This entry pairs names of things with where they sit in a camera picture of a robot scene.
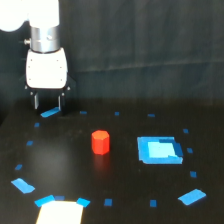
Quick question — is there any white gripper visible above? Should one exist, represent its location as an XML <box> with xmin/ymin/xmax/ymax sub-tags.
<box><xmin>26</xmin><ymin>48</ymin><xmax>68</xmax><ymax>110</ymax></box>

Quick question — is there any red octagonal block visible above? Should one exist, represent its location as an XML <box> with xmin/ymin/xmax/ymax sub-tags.
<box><xmin>91</xmin><ymin>130</ymin><xmax>110</xmax><ymax>155</ymax></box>

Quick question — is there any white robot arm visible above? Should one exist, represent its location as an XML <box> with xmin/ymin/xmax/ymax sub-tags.
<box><xmin>0</xmin><ymin>0</ymin><xmax>68</xmax><ymax>111</ymax></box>

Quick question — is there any long blue tape top-left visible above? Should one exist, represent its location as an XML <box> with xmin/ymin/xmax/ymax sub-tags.
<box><xmin>41</xmin><ymin>107</ymin><xmax>60</xmax><ymax>118</ymax></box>

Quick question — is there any blue tape strip left-bottom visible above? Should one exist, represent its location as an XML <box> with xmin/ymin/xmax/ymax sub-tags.
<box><xmin>12</xmin><ymin>178</ymin><xmax>35</xmax><ymax>194</ymax></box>

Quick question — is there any blue tape left of paper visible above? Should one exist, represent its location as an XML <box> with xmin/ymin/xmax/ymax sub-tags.
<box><xmin>34</xmin><ymin>195</ymin><xmax>55</xmax><ymax>207</ymax></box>

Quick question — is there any blue tape of paper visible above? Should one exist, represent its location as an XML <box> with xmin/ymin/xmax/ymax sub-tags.
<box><xmin>34</xmin><ymin>195</ymin><xmax>55</xmax><ymax>207</ymax></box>
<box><xmin>77</xmin><ymin>198</ymin><xmax>90</xmax><ymax>207</ymax></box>

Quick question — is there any blue tape right of paper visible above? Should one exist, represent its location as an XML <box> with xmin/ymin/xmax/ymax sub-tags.
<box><xmin>77</xmin><ymin>198</ymin><xmax>90</xmax><ymax>207</ymax></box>

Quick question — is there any white paper sheet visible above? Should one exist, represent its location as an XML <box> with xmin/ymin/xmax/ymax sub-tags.
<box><xmin>36</xmin><ymin>201</ymin><xmax>83</xmax><ymax>224</ymax></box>

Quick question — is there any blue taped square pad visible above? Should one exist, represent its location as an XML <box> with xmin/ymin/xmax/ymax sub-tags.
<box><xmin>137</xmin><ymin>137</ymin><xmax>183</xmax><ymax>165</ymax></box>

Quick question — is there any blue tape strip bottom-right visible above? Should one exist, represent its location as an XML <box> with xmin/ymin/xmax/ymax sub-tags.
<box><xmin>179</xmin><ymin>189</ymin><xmax>206</xmax><ymax>206</ymax></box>

